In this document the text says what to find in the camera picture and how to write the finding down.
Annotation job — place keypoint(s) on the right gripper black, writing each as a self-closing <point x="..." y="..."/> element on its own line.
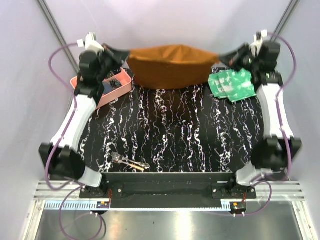
<point x="232" y="59"/>

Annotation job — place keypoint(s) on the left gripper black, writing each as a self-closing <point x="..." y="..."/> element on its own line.
<point x="118" y="57"/>

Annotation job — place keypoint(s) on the orange cloth napkin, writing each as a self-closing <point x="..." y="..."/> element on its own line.
<point x="171" y="67"/>

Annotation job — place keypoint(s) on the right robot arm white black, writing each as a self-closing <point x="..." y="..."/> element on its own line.
<point x="275" y="152"/>

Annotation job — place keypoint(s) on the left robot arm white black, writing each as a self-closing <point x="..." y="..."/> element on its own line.
<point x="60" y="157"/>

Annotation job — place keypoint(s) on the grey blue rolled napkin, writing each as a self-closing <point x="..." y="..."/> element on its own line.
<point x="107" y="88"/>

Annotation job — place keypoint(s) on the pink compartment tray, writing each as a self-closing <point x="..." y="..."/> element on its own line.
<point x="96" y="91"/>

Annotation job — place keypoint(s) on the green white patterned napkins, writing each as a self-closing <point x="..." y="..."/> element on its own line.
<point x="232" y="85"/>

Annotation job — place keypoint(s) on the dark patterned roll front right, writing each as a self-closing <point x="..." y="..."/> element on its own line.
<point x="115" y="84"/>

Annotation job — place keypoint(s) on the black marble pattern mat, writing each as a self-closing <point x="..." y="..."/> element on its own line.
<point x="184" y="130"/>

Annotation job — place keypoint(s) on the silver fork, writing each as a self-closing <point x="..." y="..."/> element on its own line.
<point x="120" y="159"/>

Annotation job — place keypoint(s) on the wooden handled spoon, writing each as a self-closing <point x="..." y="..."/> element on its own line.
<point x="136" y="167"/>

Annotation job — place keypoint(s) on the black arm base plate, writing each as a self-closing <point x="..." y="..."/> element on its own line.
<point x="167" y="186"/>

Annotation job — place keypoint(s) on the aluminium frame rail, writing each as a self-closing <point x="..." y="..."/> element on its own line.
<point x="202" y="197"/>

